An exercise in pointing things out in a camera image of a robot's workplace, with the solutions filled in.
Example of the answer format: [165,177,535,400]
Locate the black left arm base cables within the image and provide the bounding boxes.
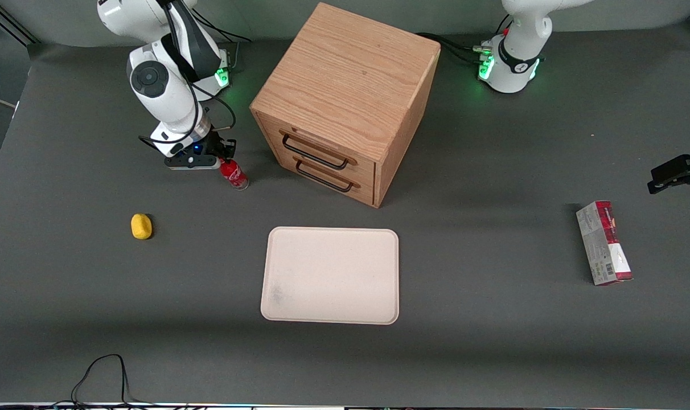
[416,32,494,65]

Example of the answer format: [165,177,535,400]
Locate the black right arm base cables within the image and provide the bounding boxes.
[191,8,252,72]

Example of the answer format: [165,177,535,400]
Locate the red and grey carton box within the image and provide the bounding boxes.
[576,200,634,286]

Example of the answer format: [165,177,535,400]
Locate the red coke bottle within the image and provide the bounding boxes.
[219,157,249,191]

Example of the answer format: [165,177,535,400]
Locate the dark right wrist camera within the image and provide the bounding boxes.
[163,153,221,171]

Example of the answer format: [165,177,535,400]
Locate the black cable along right arm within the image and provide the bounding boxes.
[138,0,237,151]

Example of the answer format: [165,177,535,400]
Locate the black aluminium frame rail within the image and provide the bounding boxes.
[0,0,39,47]

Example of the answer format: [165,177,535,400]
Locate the oak wooden drawer cabinet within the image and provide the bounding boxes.
[249,2,441,209]

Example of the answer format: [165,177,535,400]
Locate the wooden drawer front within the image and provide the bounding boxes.
[258,113,377,184]
[268,141,376,207]

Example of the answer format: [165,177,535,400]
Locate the black arm base cables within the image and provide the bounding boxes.
[191,8,252,72]
[416,32,494,65]

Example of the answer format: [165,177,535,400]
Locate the thin black looped cable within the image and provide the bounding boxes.
[49,354,152,408]

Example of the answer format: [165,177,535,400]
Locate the cream rectangular tray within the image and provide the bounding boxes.
[260,227,400,325]

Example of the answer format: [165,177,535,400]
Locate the black metal drawer handle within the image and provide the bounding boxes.
[281,133,350,171]
[295,158,354,193]

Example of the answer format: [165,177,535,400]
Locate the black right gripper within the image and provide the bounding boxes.
[186,132,237,162]

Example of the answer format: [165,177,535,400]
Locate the yellow lemon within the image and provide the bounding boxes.
[130,213,153,240]

